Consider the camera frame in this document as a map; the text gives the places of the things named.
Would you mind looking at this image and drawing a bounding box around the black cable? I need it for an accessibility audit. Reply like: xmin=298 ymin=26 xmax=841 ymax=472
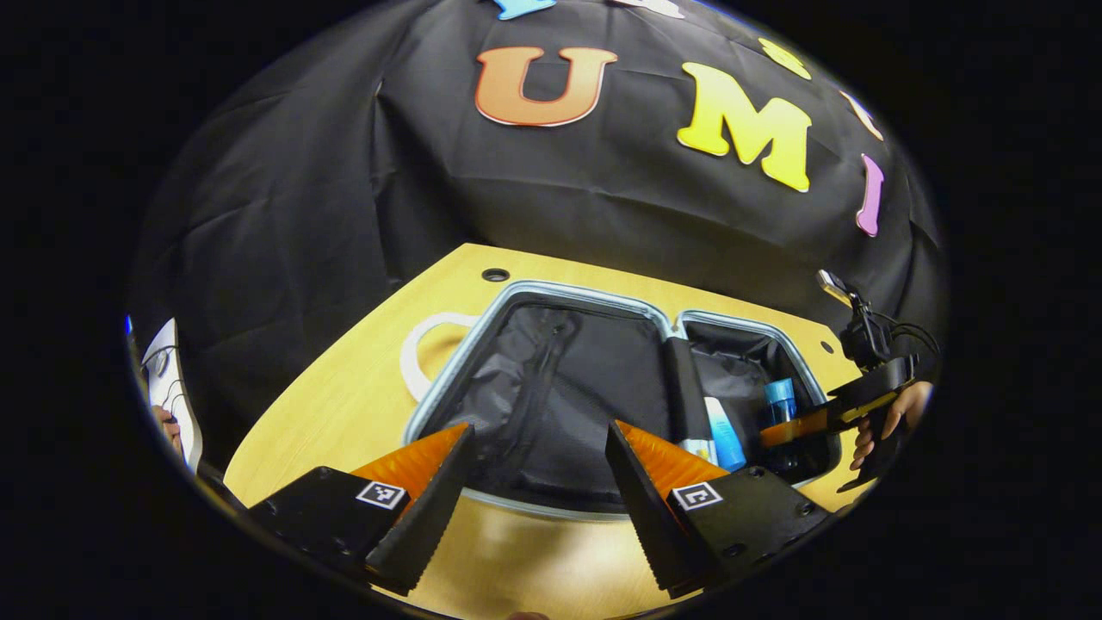
xmin=887 ymin=320 xmax=944 ymax=358

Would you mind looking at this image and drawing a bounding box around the clear green bottle blue cap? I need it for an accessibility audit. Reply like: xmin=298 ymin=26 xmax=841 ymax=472
xmin=764 ymin=377 xmax=798 ymax=429

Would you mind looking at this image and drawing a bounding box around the black backdrop cloth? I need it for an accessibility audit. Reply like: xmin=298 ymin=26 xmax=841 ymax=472
xmin=129 ymin=0 xmax=948 ymax=470

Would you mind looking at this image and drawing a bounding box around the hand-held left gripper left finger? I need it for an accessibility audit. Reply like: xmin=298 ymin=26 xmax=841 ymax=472
xmin=248 ymin=422 xmax=477 ymax=598

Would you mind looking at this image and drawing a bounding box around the white side desk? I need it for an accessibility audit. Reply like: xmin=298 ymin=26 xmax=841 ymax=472
xmin=140 ymin=317 xmax=205 ymax=473

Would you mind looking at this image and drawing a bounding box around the white and blue cream tube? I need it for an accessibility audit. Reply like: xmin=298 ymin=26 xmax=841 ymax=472
xmin=703 ymin=396 xmax=747 ymax=474

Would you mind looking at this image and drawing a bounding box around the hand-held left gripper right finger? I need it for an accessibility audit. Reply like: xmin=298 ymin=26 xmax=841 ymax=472
xmin=605 ymin=419 xmax=833 ymax=600

